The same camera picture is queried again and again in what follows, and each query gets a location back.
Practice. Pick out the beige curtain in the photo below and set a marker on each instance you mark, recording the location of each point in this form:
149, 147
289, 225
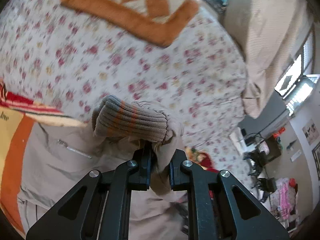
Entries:
266, 31

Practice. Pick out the floral white quilt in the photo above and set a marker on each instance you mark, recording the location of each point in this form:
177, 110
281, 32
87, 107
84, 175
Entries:
71, 60

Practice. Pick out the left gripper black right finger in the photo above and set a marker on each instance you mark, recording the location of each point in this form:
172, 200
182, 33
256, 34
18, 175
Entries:
219, 206

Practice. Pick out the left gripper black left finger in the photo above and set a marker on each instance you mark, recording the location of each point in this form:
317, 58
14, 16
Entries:
98, 206

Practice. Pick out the beige jacket with striped cuffs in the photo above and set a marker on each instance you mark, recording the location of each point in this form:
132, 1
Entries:
56, 158

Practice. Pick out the orange red patterned blanket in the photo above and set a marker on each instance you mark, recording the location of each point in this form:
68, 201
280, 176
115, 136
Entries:
18, 114

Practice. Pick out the cluttered desk with equipment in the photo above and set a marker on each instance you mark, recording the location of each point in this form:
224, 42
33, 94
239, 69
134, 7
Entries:
258, 151

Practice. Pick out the orange checkered cushion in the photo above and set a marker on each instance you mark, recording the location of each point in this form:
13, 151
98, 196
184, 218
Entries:
156, 21

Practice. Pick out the pink clothes pile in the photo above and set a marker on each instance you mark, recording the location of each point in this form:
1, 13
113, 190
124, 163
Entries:
283, 202

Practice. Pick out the wall picture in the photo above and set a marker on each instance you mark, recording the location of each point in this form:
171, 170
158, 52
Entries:
310, 131

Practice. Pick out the window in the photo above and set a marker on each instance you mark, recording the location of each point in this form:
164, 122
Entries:
298, 81

